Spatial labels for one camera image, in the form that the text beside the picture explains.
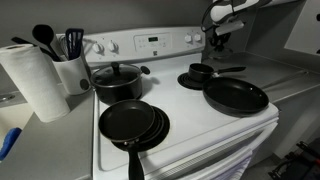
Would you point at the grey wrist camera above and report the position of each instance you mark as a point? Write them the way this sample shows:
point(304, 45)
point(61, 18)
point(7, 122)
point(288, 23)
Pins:
point(230, 27)

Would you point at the grey counter with sink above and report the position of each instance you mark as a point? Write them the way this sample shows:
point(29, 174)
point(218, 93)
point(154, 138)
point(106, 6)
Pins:
point(53, 146)

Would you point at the large black frying pan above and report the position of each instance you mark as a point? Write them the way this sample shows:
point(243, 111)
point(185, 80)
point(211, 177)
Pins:
point(235, 96)

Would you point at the white striped dish towel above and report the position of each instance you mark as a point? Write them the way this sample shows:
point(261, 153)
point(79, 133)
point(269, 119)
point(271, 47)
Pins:
point(230, 166)

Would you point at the black ladle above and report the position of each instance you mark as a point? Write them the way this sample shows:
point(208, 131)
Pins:
point(44, 35)

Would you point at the white electric stove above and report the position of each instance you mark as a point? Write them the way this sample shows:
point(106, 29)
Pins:
point(193, 126)

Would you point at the small glass pot lid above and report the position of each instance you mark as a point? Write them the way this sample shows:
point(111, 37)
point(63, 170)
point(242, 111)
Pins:
point(220, 56)

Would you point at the blue slotted spatula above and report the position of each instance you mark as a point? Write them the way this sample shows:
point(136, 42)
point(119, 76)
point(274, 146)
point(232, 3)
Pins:
point(74, 41)

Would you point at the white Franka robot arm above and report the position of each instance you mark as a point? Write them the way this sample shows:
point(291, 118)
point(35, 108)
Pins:
point(233, 8)

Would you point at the white paper towel roll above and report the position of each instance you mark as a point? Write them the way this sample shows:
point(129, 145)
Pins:
point(36, 86)

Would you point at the white utensil holder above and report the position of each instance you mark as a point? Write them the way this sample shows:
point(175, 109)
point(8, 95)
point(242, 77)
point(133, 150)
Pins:
point(71, 76)

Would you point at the large glass pot lid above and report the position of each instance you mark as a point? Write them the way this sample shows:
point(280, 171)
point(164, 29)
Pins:
point(116, 75)

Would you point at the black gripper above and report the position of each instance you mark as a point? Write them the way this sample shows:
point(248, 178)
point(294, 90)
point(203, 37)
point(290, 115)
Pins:
point(219, 38)

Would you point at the black metal floor frame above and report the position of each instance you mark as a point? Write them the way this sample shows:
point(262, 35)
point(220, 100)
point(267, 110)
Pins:
point(293, 163)

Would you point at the cream kitchen sink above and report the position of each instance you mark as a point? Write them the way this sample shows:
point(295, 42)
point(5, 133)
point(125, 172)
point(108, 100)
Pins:
point(13, 120)

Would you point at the white stove knob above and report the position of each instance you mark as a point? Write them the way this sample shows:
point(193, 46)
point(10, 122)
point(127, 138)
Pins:
point(113, 47)
point(188, 38)
point(98, 48)
point(197, 37)

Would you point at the small black coil burner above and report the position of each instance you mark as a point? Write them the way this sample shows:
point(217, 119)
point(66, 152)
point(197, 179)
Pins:
point(182, 82)

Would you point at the blue plastic object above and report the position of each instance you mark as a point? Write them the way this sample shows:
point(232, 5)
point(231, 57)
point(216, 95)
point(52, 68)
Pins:
point(9, 141)

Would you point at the black kitchen utensils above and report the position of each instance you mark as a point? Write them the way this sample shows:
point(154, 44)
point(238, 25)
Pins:
point(33, 45)

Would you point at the small black saucepan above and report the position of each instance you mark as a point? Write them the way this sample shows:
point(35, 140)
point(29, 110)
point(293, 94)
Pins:
point(200, 73)

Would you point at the small black frying pan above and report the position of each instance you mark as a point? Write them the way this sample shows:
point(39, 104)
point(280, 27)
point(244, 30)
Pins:
point(126, 120)

